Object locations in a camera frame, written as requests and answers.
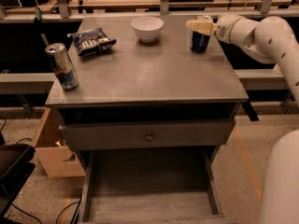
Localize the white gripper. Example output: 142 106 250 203
186 15 242 44

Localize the blue pepsi can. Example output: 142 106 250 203
190 15 213 54

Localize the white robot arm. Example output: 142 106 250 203
186 15 299 224

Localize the silver blue redbull can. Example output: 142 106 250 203
45 43 78 91

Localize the white bowl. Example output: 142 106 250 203
131 16 164 42

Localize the grey wooden cabinet table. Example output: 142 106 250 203
45 14 249 224

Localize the dark blue chip bag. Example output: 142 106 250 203
67 28 117 57

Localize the grey upper drawer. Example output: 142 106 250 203
58 102 241 151

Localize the grey open lower drawer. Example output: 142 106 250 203
78 147 237 224

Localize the cardboard box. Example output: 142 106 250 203
32 108 85 177

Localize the black bin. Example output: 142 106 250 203
0 144 36 217

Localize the black floor cable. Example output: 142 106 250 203
55 201 80 224

